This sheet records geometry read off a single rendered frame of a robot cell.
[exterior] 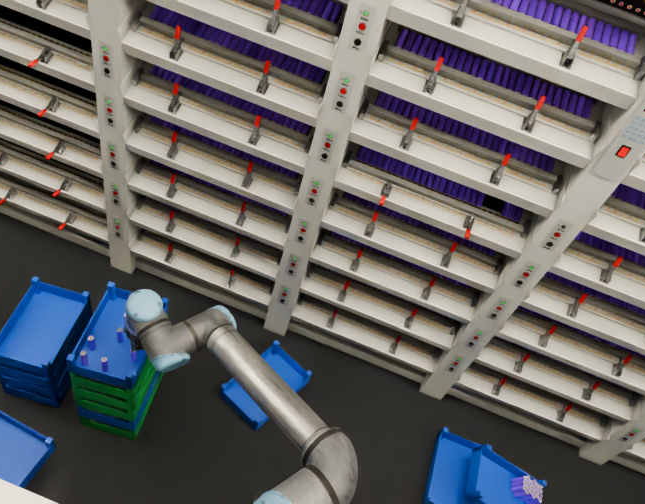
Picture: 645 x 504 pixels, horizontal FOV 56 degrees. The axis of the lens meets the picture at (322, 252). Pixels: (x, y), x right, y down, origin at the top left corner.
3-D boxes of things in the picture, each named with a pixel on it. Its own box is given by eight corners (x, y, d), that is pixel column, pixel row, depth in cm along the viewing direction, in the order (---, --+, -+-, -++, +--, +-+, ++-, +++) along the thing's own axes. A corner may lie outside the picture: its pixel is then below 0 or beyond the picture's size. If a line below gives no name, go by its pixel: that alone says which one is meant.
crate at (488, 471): (531, 485, 237) (547, 481, 232) (526, 537, 224) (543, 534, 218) (472, 448, 231) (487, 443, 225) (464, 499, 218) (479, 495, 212)
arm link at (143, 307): (136, 328, 153) (118, 295, 155) (135, 342, 164) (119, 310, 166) (170, 312, 157) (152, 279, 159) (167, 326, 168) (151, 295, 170)
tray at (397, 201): (516, 259, 186) (529, 247, 177) (332, 186, 189) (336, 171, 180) (531, 204, 194) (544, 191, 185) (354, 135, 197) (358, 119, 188)
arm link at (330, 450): (385, 461, 125) (217, 292, 168) (338, 496, 119) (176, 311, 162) (382, 493, 132) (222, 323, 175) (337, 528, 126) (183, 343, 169)
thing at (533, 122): (583, 169, 157) (612, 140, 145) (364, 84, 160) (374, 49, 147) (597, 109, 165) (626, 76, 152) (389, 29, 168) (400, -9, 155)
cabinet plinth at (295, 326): (600, 456, 252) (607, 452, 248) (115, 259, 261) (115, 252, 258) (601, 422, 262) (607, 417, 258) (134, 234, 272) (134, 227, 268)
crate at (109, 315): (132, 390, 186) (131, 378, 180) (68, 371, 185) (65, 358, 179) (168, 311, 205) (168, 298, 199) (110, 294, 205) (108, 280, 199)
